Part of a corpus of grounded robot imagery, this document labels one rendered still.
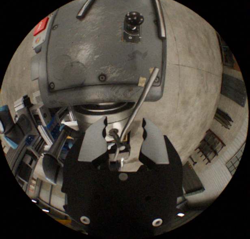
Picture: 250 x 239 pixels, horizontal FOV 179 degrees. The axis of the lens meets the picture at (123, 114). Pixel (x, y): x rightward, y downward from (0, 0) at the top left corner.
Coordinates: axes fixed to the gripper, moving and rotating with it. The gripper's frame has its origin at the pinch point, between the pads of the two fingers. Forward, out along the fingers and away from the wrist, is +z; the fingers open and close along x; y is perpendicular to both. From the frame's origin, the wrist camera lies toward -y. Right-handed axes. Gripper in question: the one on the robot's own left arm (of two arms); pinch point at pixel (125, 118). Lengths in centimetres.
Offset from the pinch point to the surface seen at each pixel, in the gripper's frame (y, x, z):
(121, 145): 13.1, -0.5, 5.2
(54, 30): -24.8, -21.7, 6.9
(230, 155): 268, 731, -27
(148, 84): -4.8, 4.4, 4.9
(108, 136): 15.9, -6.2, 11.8
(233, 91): -82, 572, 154
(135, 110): 1.4, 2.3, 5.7
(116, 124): 10.8, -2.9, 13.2
